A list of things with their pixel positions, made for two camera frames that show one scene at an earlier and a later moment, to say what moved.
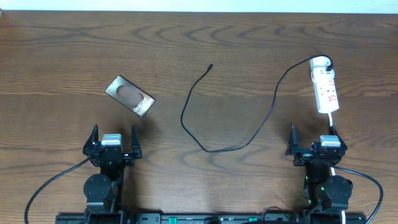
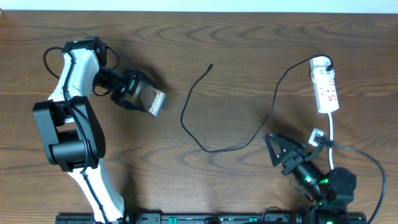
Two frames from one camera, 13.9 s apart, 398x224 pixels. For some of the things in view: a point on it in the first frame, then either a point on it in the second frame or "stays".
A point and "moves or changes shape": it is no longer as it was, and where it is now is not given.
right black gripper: x=304 y=156 -> x=297 y=155
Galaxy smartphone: x=130 y=96 moves or changes shape
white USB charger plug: x=320 y=74 stays
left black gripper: x=88 y=149 -> x=122 y=98
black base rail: x=211 y=218 stays
